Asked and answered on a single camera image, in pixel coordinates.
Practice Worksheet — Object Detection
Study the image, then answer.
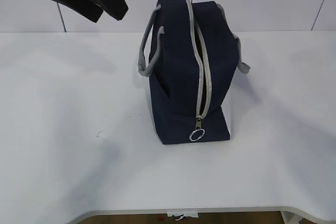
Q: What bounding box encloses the navy blue lunch bag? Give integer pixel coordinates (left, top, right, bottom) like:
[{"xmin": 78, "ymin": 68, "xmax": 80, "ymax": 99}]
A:
[{"xmin": 138, "ymin": 0, "xmax": 250, "ymax": 145}]

